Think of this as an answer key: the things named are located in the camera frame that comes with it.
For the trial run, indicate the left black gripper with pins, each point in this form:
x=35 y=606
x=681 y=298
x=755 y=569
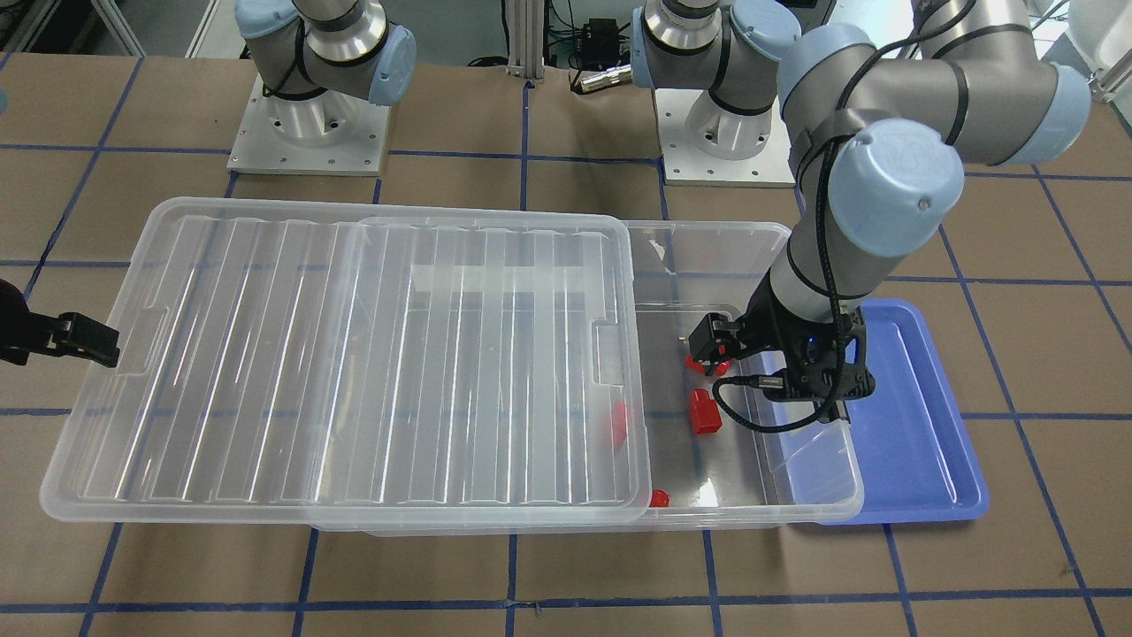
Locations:
x=766 y=332

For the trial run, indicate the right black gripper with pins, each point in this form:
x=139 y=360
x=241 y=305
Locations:
x=19 y=332

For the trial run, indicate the clear plastic box lid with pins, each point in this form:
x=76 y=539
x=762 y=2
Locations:
x=178 y=431

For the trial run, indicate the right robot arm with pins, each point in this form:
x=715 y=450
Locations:
x=328 y=72

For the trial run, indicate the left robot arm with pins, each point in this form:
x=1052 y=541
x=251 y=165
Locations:
x=878 y=148

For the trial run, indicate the clear plastic storage box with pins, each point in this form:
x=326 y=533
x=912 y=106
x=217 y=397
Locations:
x=752 y=478

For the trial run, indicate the blue plastic tray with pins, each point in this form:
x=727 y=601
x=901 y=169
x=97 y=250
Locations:
x=905 y=455

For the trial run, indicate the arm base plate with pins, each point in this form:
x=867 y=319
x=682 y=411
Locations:
x=328 y=135
x=705 y=146

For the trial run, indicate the aluminium frame post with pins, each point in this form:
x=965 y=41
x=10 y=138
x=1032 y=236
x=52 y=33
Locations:
x=525 y=37

